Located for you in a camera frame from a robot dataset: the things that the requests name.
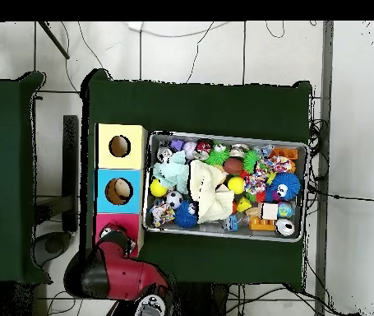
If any cream yellow cloth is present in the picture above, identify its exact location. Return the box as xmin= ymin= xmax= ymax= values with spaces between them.
xmin=188 ymin=159 xmax=235 ymax=225

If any shallow clear mesh bin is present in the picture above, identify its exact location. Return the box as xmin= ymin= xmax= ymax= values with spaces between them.
xmin=141 ymin=130 xmax=310 ymax=244

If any wooden three-hole box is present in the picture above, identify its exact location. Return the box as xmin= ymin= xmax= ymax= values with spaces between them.
xmin=92 ymin=123 xmax=149 ymax=258

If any mint green cloth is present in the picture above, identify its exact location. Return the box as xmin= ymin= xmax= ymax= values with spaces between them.
xmin=152 ymin=150 xmax=190 ymax=195

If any small baseball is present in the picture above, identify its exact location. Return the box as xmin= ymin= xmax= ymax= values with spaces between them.
xmin=182 ymin=140 xmax=198 ymax=160

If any small soccer ball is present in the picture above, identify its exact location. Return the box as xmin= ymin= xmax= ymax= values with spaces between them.
xmin=164 ymin=190 xmax=184 ymax=210

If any yellow ball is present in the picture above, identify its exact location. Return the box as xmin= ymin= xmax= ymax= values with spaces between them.
xmin=149 ymin=178 xmax=169 ymax=198

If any green spiky ball with eye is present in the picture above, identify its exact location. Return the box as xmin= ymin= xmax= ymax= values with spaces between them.
xmin=203 ymin=142 xmax=231 ymax=166

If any blue spiky ball with eyes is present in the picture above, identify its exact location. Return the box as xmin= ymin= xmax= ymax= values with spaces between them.
xmin=269 ymin=171 xmax=302 ymax=201
xmin=173 ymin=200 xmax=200 ymax=229

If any brown toy football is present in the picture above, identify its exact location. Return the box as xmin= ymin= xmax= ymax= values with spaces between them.
xmin=223 ymin=156 xmax=244 ymax=175

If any dark green tablecloth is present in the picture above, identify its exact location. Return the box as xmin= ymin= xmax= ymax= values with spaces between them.
xmin=80 ymin=67 xmax=313 ymax=292

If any silver drink can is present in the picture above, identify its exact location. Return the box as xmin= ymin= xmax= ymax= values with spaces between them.
xmin=275 ymin=218 xmax=296 ymax=237

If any black upright panel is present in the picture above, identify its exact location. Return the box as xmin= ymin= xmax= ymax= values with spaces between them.
xmin=62 ymin=114 xmax=80 ymax=233

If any dark slanted rod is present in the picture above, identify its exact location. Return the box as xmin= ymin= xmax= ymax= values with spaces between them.
xmin=37 ymin=21 xmax=71 ymax=60

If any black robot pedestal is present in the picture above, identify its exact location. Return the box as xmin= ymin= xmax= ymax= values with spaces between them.
xmin=173 ymin=281 xmax=230 ymax=316

